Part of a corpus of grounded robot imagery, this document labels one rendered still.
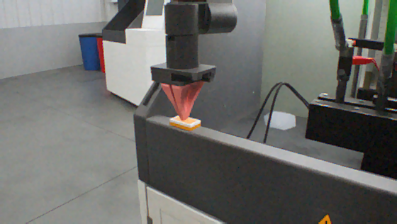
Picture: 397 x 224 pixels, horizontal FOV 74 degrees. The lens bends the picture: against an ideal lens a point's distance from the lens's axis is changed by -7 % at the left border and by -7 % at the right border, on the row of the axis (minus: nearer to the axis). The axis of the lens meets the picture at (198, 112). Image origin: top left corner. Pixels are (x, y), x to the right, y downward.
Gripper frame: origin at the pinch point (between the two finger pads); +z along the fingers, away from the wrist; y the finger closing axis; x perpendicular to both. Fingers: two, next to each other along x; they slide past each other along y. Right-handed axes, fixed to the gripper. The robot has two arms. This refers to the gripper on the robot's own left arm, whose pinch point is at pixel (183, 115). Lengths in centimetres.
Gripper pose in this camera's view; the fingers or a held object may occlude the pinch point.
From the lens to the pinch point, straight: 52.7
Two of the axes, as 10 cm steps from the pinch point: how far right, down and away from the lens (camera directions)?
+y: -8.0, -2.0, 5.7
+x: -6.0, 2.8, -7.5
